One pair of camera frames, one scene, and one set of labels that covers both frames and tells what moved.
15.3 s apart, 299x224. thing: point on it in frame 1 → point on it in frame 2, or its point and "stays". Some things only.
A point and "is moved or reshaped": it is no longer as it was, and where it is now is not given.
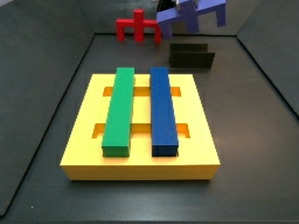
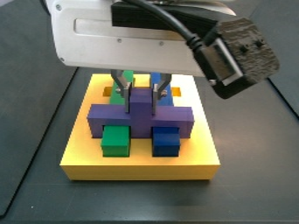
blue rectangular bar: (163, 129) stays
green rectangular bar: (116, 140) stays
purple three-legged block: (191, 9) is moved or reshaped
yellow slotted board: (196, 162) stays
